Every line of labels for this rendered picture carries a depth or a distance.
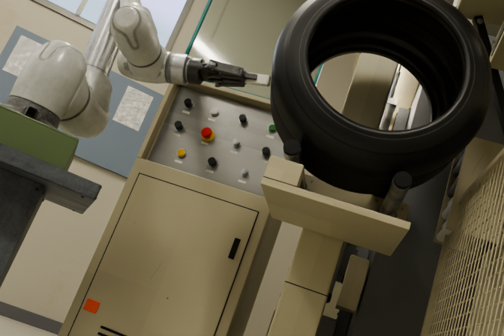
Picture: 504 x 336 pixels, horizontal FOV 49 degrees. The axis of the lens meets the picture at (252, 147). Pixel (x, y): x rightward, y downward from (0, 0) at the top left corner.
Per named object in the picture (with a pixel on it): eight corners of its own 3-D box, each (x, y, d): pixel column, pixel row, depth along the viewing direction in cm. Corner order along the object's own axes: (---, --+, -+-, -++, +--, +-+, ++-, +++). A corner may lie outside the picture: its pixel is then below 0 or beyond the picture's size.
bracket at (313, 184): (274, 198, 174) (283, 169, 177) (400, 238, 165) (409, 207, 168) (273, 195, 171) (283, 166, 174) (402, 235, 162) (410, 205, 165)
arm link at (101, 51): (31, 115, 170) (62, 142, 190) (79, 125, 167) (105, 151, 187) (118, -80, 195) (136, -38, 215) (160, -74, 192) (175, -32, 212)
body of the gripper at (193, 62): (189, 51, 159) (220, 55, 157) (195, 66, 167) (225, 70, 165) (183, 74, 156) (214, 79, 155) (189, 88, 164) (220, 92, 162)
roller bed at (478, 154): (432, 241, 176) (454, 157, 185) (480, 256, 173) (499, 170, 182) (445, 228, 158) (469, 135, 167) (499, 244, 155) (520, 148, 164)
